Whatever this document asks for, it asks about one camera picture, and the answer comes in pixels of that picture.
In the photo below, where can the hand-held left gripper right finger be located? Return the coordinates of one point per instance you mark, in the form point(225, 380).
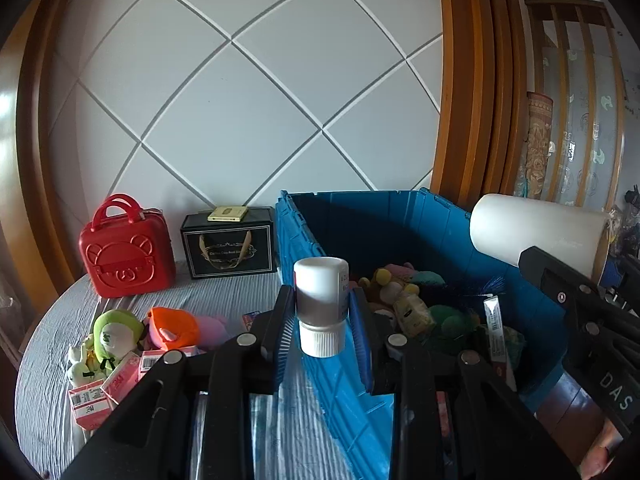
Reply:
point(361, 340)

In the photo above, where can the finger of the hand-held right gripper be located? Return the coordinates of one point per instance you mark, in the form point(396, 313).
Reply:
point(545, 270)

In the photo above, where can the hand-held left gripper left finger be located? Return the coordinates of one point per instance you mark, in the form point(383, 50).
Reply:
point(284, 322)

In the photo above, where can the white paper roll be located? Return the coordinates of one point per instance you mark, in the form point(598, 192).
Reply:
point(530, 225)

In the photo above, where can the white plastic bottle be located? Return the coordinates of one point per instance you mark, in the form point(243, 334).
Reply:
point(320, 285)

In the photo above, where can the blue plastic container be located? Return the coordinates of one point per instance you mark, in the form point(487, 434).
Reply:
point(390, 230)

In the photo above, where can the person's right hand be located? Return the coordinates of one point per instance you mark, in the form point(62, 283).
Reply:
point(600, 455)

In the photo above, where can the small red blue box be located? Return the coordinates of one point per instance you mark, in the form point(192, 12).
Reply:
point(250, 321)

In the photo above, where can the clear sanitizer bottle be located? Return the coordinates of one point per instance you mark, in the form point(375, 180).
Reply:
point(412, 316)

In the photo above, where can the yellow plush toy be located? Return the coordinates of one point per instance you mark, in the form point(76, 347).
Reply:
point(385, 285)

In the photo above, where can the blue bristle brush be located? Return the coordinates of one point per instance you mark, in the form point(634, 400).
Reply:
point(470, 287)

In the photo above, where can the pink plush toy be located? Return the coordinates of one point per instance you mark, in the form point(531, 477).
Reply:
point(400, 270)

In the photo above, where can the black gift box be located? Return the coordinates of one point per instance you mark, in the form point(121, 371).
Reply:
point(261, 242)

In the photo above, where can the white red tube box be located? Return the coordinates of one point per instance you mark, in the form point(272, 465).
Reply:
point(497, 340)

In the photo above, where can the grey striped tablecloth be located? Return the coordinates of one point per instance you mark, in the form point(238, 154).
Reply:
point(200, 295)

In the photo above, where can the dark green plush toy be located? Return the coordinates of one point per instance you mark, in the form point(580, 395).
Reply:
point(450, 325)

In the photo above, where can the teal plush toy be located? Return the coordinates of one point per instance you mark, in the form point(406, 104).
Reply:
point(429, 277)

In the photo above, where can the pink pig plush orange dress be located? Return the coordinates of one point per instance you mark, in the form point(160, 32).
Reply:
point(172, 327)

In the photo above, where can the rolled patterned carpet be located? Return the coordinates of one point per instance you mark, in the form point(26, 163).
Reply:
point(535, 150)

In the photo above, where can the small gold box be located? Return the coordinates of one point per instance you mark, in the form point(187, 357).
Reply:
point(227, 213)

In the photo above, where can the pink white carton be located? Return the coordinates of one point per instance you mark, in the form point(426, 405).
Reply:
point(152, 360)
point(120, 377)
point(90, 405)

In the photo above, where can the frosted glass door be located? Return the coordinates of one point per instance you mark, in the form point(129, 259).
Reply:
point(585, 110)

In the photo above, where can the green hooded plush doll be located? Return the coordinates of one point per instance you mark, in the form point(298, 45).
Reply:
point(117, 330)

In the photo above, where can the red bear-face case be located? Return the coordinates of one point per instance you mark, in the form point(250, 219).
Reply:
point(125, 255)

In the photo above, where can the white bunny plush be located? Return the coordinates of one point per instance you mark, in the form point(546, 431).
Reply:
point(80, 370)

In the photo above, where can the wooden door frame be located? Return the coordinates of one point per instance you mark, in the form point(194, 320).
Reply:
point(475, 85)

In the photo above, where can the curved wooden wall trim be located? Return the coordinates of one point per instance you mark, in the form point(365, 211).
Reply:
point(45, 160)

